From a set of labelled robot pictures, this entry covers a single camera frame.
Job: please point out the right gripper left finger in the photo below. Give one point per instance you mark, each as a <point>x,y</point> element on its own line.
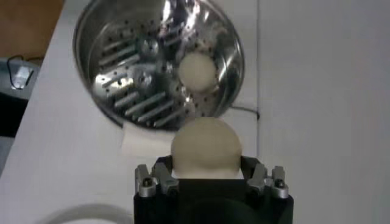
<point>164,179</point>

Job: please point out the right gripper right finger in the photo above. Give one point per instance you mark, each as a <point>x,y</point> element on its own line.
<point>259,179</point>

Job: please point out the white steamed baozi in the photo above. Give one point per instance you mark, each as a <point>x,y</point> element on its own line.
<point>197,73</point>
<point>206,146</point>

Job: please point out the perforated steel steamer basket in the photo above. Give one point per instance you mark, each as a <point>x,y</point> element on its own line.
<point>122,61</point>

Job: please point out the white electric cooker base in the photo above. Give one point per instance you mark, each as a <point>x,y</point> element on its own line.
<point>143,143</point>

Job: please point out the white oval plate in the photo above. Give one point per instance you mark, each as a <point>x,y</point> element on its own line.
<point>91,214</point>

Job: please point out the grey floor object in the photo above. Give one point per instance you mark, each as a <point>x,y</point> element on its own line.
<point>19,76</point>

